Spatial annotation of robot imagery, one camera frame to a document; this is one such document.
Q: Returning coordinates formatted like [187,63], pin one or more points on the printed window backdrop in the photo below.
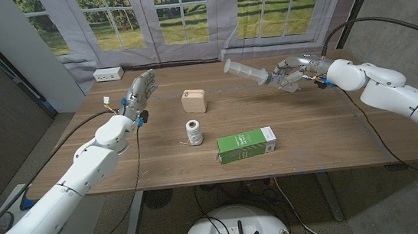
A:
[218,16]

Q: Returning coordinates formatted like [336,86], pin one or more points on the white robot torso base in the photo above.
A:
[238,221]

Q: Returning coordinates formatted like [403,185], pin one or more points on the blue left wrist connector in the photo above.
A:
[139,121]

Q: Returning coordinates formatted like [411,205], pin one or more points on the blue wrist connector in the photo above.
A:
[328,82]
[139,121]

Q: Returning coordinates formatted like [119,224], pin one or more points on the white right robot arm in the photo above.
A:
[383,88]

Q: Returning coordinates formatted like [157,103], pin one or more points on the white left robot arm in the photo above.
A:
[83,171]

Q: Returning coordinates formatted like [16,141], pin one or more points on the blue right wrist connector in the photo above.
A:
[328,82]

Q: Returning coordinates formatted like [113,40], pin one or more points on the black round floor object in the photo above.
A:
[158,198]

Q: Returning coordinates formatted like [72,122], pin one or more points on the grey table leg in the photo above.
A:
[134,216]
[332,197]

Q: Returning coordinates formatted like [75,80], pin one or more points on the large clear plastic syringe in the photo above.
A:
[245,71]

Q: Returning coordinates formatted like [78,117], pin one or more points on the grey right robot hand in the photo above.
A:
[304,65]

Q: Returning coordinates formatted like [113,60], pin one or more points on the green and white package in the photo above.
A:
[242,146]

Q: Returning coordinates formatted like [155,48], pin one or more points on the white floor platform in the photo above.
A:
[18,193]

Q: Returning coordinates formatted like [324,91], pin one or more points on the white power strip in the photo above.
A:
[108,74]

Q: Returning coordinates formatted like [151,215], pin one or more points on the white pillar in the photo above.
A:
[13,43]

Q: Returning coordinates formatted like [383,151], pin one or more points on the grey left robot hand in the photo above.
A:
[139,93]

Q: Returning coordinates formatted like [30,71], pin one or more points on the beige rounded box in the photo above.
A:
[194,101]

